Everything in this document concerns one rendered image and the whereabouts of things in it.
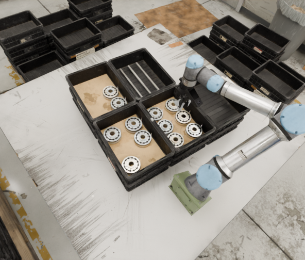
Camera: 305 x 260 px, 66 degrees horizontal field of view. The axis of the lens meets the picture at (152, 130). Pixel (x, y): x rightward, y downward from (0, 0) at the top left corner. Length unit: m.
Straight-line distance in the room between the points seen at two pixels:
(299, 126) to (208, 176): 0.40
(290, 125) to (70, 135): 1.23
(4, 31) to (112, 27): 1.07
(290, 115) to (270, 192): 1.54
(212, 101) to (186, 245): 0.91
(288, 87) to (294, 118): 1.57
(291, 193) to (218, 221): 1.27
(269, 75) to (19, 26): 2.53
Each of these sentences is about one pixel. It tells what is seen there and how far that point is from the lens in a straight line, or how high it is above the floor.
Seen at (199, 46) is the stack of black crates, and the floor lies 0.27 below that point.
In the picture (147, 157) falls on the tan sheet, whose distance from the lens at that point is 1.34.
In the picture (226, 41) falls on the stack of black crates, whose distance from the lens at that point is 2.96.
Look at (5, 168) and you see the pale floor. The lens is 2.46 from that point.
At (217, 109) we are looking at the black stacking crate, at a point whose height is 0.83.
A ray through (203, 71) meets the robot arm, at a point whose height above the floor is 1.31.
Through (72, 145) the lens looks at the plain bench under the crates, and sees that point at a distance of 1.56.
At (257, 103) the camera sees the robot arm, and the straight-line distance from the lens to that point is 1.19.
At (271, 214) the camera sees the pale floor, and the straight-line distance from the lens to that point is 2.43.
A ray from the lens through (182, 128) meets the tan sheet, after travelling 1.47.
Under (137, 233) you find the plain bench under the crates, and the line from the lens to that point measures 1.36.
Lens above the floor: 2.04
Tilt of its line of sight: 58 degrees down
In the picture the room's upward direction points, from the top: 9 degrees clockwise
